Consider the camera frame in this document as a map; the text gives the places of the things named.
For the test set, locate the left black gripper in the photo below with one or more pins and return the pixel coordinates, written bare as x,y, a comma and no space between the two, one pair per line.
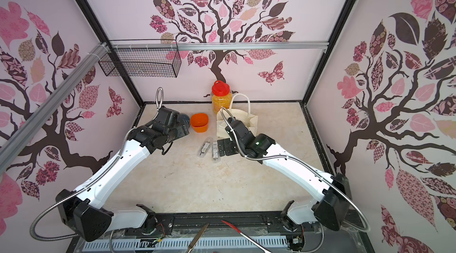
182,130

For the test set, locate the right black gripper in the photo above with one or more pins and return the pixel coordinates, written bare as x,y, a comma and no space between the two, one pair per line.
230,146

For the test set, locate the clear compass case barcode label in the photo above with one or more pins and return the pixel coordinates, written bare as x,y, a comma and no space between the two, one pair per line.
215,149

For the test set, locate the clear compass case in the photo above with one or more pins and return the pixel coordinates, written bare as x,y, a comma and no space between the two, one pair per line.
205,148

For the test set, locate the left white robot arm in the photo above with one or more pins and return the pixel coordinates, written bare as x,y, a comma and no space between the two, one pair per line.
82,209

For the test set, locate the blue-grey ceramic bowl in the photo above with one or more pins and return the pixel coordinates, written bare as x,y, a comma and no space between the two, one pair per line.
185,120

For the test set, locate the orange plastic cup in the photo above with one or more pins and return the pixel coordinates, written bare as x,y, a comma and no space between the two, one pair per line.
200,122

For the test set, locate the red-lidded jar of corn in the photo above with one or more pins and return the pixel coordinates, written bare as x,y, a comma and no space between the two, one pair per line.
221,96

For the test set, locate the red-tipped metal rod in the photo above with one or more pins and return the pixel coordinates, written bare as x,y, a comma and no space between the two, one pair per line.
246,237

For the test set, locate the grey metal rod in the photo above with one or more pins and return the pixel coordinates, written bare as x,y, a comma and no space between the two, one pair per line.
195,240

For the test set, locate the right flexible metal conduit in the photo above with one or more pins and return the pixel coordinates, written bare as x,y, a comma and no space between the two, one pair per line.
320,178

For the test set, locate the black wire basket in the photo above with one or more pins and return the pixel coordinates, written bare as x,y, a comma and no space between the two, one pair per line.
142,58

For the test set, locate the horizontal aluminium rail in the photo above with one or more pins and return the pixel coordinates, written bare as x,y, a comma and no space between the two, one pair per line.
224,46

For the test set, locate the diagonal aluminium rail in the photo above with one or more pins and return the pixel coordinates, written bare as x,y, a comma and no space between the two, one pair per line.
12,148

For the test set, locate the white slotted cable duct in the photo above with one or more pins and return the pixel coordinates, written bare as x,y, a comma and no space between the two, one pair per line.
207,244

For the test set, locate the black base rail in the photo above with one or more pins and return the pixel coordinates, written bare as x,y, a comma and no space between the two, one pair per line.
309,237

